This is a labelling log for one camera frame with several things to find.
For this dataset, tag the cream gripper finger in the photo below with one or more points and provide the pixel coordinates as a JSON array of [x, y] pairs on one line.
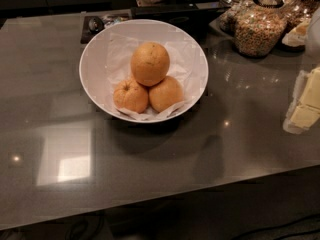
[[304, 110]]

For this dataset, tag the orange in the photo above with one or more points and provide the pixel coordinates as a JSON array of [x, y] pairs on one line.
[[150, 63], [130, 95], [165, 94]]

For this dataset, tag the white bowl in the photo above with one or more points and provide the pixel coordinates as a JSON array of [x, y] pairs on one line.
[[93, 62]]

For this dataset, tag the small bag of snacks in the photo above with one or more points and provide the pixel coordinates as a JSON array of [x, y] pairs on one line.
[[227, 20]]

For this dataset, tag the white paper liner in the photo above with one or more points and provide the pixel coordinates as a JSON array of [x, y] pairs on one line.
[[187, 66]]

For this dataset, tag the black round object on tray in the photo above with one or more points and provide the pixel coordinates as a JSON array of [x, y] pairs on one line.
[[95, 25]]

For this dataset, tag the black tray with items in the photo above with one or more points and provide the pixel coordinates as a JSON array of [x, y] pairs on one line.
[[108, 20]]

